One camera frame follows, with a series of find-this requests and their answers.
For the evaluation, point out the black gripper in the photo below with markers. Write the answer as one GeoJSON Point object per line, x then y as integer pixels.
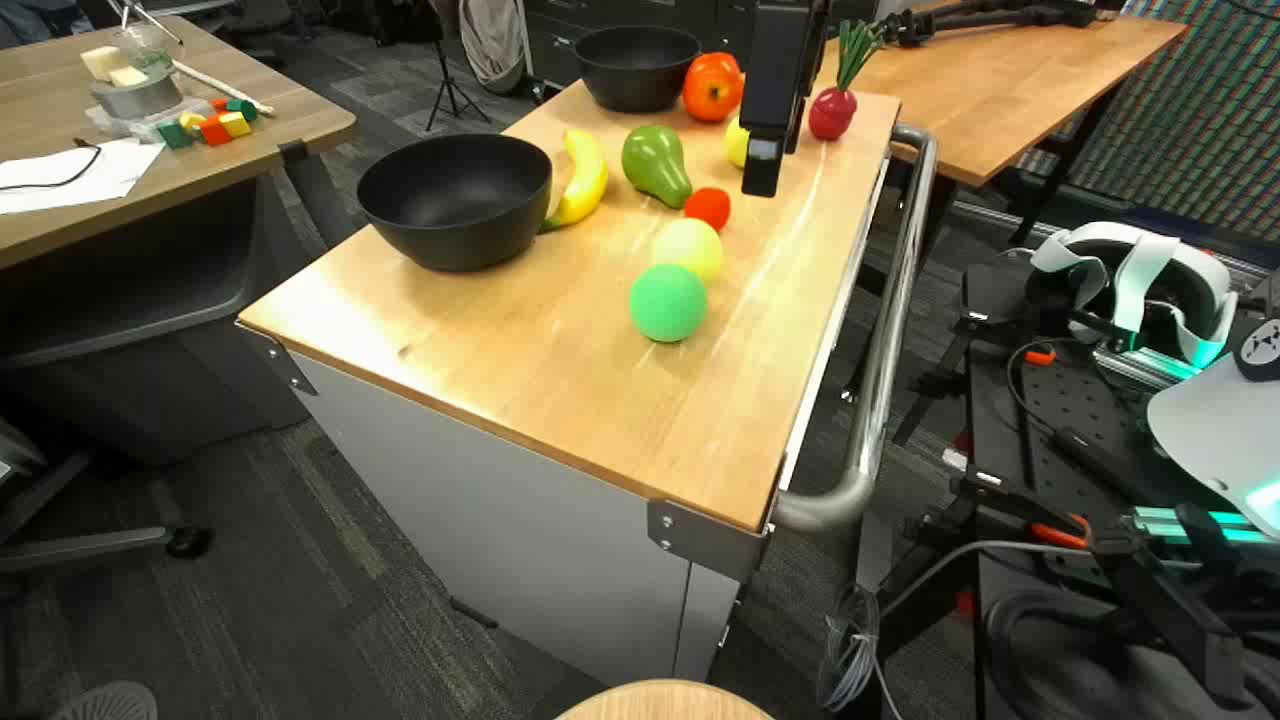
{"type": "Point", "coordinates": [786, 54]}

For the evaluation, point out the orange toy bell pepper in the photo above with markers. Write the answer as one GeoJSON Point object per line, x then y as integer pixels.
{"type": "Point", "coordinates": [708, 90]}

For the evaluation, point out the small red textured fruit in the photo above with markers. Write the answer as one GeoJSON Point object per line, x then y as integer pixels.
{"type": "Point", "coordinates": [708, 209]}

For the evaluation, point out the yellow-green smooth ball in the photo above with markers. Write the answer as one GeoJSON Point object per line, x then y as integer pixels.
{"type": "Point", "coordinates": [695, 247]}

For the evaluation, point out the green smooth ball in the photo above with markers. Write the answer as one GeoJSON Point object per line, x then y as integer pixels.
{"type": "Point", "coordinates": [665, 306]}

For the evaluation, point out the yellow toy banana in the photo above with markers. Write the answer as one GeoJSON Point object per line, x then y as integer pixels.
{"type": "Point", "coordinates": [586, 166]}

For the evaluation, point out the red toy radish green leaves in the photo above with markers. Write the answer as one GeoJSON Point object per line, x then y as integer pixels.
{"type": "Point", "coordinates": [833, 115]}

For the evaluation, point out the black bowl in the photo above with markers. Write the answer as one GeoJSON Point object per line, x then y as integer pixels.
{"type": "Point", "coordinates": [453, 227]}
{"type": "Point", "coordinates": [633, 85]}

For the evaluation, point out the wooden office desk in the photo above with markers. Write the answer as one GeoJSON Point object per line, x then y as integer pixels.
{"type": "Point", "coordinates": [1014, 95]}
{"type": "Point", "coordinates": [53, 95]}

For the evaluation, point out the white mesh bag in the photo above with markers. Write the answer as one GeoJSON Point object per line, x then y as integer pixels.
{"type": "Point", "coordinates": [496, 40]}

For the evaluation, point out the black tripod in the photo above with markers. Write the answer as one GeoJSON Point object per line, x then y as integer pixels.
{"type": "Point", "coordinates": [448, 75]}

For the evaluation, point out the white VR headset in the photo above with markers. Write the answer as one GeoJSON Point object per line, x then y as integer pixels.
{"type": "Point", "coordinates": [1132, 273]}

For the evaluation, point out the dark woven partition panel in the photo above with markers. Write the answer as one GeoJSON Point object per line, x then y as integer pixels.
{"type": "Point", "coordinates": [1185, 123]}

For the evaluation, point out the white cart cabinet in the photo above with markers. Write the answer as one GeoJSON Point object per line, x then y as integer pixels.
{"type": "Point", "coordinates": [506, 535]}

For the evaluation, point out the black VR controller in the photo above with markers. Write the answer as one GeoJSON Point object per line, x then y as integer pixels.
{"type": "Point", "coordinates": [1261, 351]}

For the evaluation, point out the yellow toy block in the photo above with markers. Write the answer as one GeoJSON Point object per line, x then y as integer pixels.
{"type": "Point", "coordinates": [239, 124]}

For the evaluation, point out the white stick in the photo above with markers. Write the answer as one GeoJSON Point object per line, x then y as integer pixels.
{"type": "Point", "coordinates": [226, 90]}

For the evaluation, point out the red toy block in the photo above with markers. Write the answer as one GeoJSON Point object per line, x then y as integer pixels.
{"type": "Point", "coordinates": [214, 130]}

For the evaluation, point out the round wooden stool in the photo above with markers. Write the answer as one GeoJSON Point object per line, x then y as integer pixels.
{"type": "Point", "coordinates": [665, 703]}

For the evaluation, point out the green toy block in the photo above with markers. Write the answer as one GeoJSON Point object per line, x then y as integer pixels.
{"type": "Point", "coordinates": [174, 132]}

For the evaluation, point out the clear plastic container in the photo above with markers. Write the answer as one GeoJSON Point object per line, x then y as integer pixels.
{"type": "Point", "coordinates": [132, 85]}

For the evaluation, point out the white paper sheet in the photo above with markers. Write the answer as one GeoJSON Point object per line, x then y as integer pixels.
{"type": "Point", "coordinates": [81, 176]}

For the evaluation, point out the black office chair base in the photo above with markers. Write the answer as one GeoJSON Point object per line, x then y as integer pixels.
{"type": "Point", "coordinates": [81, 545]}

